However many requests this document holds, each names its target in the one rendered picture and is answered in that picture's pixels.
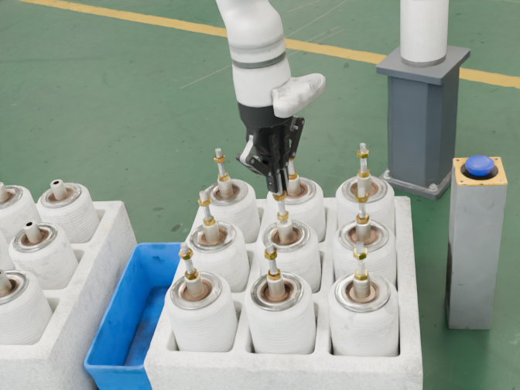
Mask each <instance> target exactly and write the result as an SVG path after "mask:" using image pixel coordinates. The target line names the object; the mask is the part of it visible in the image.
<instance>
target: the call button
mask: <svg viewBox="0 0 520 390"><path fill-rule="evenodd" d="M466 168H467V170H468V171H469V173H471V174H473V175H475V176H485V175H487V174H489V173H490V171H492V170H493V168H494V161H493V159H491V158H489V157H487V156H481V155H477V156H471V157H469V158H468V159H467V160H466Z"/></svg>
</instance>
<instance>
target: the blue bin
mask: <svg viewBox="0 0 520 390"><path fill-rule="evenodd" d="M181 243H182V242H160V243H140V244H137V245H136V246H135V247H134V248H133V249H132V253H131V254H130V256H129V259H128V261H127V264H126V266H125V268H124V271H123V273H122V274H121V278H120V279H119V281H118V284H117V286H116V288H115V291H114V293H113V296H112V298H111V300H110V303H109V304H108V308H107V309H106V311H105V313H104V316H103V318H102V320H101V323H100V325H99V328H98V329H97V332H96V334H95V336H94V339H93V341H92V343H91V346H90V348H89V350H88V352H87V355H86V357H85V359H84V368H85V370H86V371H87V372H88V373H89V374H91V376H92V377H93V379H94V381H95V383H96V384H97V386H98V388H99V390H153V389H152V386H151V383H150V381H149V377H148V375H147V373H146V370H145V367H144V361H145V358H146V355H147V353H148V350H149V348H150V345H151V342H152V338H153V336H154V333H155V331H156V327H157V325H158V322H159V318H160V316H161V314H162V311H163V307H164V305H165V298H166V294H167V292H168V290H169V288H170V286H171V285H172V283H173V280H174V277H175V274H176V271H177V269H178V266H179V263H180V260H181V257H180V256H179V252H180V250H181V247H180V245H181Z"/></svg>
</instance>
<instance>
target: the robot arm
mask: <svg viewBox="0 0 520 390"><path fill-rule="evenodd" d="M216 2H217V6H218V8H219V11H220V13H221V16H222V18H223V20H224V24H225V25H226V29H227V38H228V43H229V48H230V53H231V60H232V67H233V81H234V89H235V93H236V98H237V103H238V110H239V115H240V118H241V120H242V121H243V123H244V124H245V127H246V136H245V140H246V142H247V145H246V147H245V150H244V152H243V153H241V152H239V153H238V154H237V155H236V160H237V161H239V163H241V164H242V165H244V166H245V167H247V168H248V169H250V170H251V171H252V172H253V173H255V174H259V175H262V176H264V177H266V183H267V189H268V190H269V191H270V192H271V193H274V194H276V195H278V196H280V195H281V194H282V193H283V190H284V191H286V190H287V189H288V188H289V175H288V170H287V166H288V165H289V159H290V158H294V157H295V155H296V150H297V147H298V144H299V140H300V136H301V133H302V130H303V126H304V122H305V119H304V118H301V117H298V116H295V115H294V114H295V113H297V112H298V111H300V110H301V109H303V108H304V107H306V106H307V105H308V104H309V103H310V102H312V101H313V100H315V99H316V98H318V97H319V96H320V95H321V94H322V93H323V92H324V91H325V90H326V89H327V87H326V78H325V76H323V75H322V74H309V75H306V76H303V77H291V73H290V68H289V62H288V60H287V56H286V45H285V39H284V32H283V27H282V20H281V18H280V16H279V14H278V12H277V11H276V10H275V9H274V8H273V7H272V6H271V5H270V3H269V1H268V0H216ZM448 9H449V0H400V59H401V61H402V62H403V63H404V64H406V65H409V66H411V67H432V66H435V65H437V64H440V63H442V62H443V61H444V60H445V59H446V44H447V28H448ZM289 140H292V143H291V146H290V144H289ZM255 152H256V153H255ZM259 159H260V161H261V162H259V161H258V160H259ZM269 163H271V164H269Z"/></svg>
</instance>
